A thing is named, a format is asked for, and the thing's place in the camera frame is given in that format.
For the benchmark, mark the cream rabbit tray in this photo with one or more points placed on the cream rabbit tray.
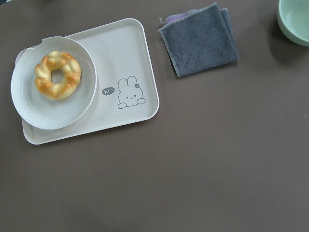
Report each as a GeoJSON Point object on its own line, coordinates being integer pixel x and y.
{"type": "Point", "coordinates": [126, 90]}

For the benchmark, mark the white round plate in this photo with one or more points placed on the white round plate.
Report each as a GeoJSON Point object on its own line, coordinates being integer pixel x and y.
{"type": "Point", "coordinates": [35, 108]}

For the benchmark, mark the grey folded cloth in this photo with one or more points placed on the grey folded cloth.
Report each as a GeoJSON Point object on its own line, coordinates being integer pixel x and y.
{"type": "Point", "coordinates": [199, 39]}

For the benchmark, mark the glazed twisted donut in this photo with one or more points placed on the glazed twisted donut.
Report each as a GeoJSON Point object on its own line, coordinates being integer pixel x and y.
{"type": "Point", "coordinates": [57, 75]}

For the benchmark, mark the mint green bowl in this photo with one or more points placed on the mint green bowl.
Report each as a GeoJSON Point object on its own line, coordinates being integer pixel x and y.
{"type": "Point", "coordinates": [293, 20]}

